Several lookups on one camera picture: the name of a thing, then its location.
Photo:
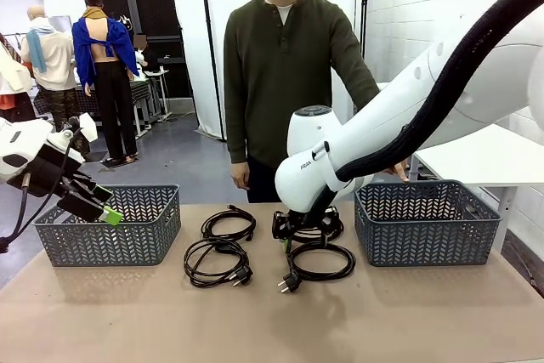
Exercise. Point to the person's right hand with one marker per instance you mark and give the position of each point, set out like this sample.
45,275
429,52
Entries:
241,176

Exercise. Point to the person's left hand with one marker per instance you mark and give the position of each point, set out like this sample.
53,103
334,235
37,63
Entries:
399,171

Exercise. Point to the background seated person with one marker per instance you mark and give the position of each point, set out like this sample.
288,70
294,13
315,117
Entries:
140,57

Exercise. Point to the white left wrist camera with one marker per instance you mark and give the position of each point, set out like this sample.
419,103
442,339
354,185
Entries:
88,127

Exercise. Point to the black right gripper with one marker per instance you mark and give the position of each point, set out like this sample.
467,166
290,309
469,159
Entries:
299,220

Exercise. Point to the person's right forearm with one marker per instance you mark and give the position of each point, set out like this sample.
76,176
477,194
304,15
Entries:
240,137

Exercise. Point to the mannequin with beige sweater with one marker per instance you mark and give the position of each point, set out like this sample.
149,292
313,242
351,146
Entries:
47,61

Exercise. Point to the person's left forearm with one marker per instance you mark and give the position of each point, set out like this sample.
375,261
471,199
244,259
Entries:
365,91

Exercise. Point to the grey plastic lattice basket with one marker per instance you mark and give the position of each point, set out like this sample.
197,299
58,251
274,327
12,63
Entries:
110,262
425,261

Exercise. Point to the dark grid wall panel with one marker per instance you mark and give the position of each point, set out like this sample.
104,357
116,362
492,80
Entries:
157,6

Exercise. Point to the white backdrop screen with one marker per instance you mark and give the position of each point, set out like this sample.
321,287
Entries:
187,40

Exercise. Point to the white side table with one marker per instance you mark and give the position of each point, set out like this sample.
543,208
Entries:
476,159

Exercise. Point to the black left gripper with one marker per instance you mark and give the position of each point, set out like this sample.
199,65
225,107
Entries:
51,171

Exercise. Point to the person in olive shirt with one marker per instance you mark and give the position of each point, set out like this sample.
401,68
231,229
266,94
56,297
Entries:
280,82

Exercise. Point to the background white desk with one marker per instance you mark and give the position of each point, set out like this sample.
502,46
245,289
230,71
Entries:
159,73

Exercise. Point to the mannequin with blue garment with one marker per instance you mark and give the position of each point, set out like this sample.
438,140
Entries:
85,40

